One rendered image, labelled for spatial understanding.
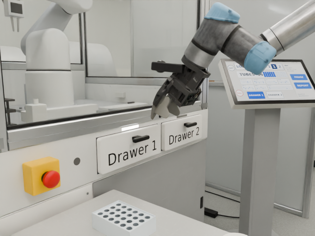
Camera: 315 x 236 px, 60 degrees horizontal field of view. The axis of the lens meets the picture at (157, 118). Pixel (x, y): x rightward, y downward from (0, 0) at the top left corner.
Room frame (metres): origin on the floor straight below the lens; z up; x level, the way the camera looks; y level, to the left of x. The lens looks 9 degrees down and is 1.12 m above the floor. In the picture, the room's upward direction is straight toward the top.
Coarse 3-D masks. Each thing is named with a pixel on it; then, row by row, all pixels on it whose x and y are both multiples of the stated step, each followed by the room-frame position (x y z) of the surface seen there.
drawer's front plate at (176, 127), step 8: (176, 120) 1.08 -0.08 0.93; (184, 120) 1.13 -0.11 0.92; (192, 120) 1.18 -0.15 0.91; (200, 120) 1.23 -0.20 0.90; (168, 128) 1.04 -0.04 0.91; (176, 128) 1.08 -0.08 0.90; (184, 128) 1.13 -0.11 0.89; (192, 128) 1.18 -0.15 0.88; (200, 128) 1.23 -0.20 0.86; (168, 136) 1.04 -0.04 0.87; (184, 136) 1.13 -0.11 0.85; (192, 136) 1.18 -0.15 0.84; (200, 136) 1.24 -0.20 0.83; (168, 144) 1.04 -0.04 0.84; (176, 144) 1.08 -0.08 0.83
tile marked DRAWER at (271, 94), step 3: (267, 93) 1.45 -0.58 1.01; (270, 93) 1.45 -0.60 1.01; (273, 93) 1.45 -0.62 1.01; (276, 93) 1.46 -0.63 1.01; (279, 93) 1.46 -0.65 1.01; (282, 93) 1.46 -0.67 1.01; (270, 96) 1.44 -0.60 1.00; (273, 96) 1.44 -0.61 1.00; (276, 96) 1.44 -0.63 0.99; (279, 96) 1.45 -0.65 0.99; (282, 96) 1.45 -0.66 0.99
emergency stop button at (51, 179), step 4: (48, 172) 0.59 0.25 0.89; (52, 172) 0.59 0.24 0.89; (56, 172) 0.60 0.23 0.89; (44, 176) 0.58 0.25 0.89; (48, 176) 0.58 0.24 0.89; (52, 176) 0.59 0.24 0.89; (56, 176) 0.60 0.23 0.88; (44, 180) 0.58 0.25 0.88; (48, 180) 0.58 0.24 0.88; (52, 180) 0.59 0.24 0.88; (56, 180) 0.60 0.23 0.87; (44, 184) 0.58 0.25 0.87; (48, 184) 0.58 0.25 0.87; (52, 184) 0.59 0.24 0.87; (56, 184) 0.60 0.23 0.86
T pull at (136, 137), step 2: (134, 136) 0.88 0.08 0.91; (136, 136) 0.88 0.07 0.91; (138, 136) 0.88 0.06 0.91; (140, 136) 0.88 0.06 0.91; (142, 136) 0.87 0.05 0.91; (144, 136) 0.87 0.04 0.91; (146, 136) 0.88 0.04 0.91; (148, 136) 0.89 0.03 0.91; (132, 138) 0.87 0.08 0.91; (134, 138) 0.87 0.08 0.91; (136, 138) 0.85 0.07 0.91; (138, 138) 0.85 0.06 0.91; (140, 138) 0.85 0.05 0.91; (142, 138) 0.86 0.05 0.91; (144, 138) 0.87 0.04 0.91; (146, 138) 0.88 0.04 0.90; (148, 138) 0.88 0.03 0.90; (134, 140) 0.83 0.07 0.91; (136, 140) 0.84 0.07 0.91; (138, 140) 0.85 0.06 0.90; (140, 140) 0.85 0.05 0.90; (142, 140) 0.86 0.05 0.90; (134, 142) 0.84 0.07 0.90; (136, 142) 0.84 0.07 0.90
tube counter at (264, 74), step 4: (264, 72) 1.55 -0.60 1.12; (268, 72) 1.55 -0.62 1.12; (272, 72) 1.55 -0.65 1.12; (276, 72) 1.56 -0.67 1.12; (280, 72) 1.56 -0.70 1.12; (284, 72) 1.57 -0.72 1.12; (260, 76) 1.52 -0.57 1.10; (264, 76) 1.52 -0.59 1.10; (268, 76) 1.53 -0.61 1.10; (272, 76) 1.53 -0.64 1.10; (276, 76) 1.54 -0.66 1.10; (280, 76) 1.54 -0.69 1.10; (284, 76) 1.55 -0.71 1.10
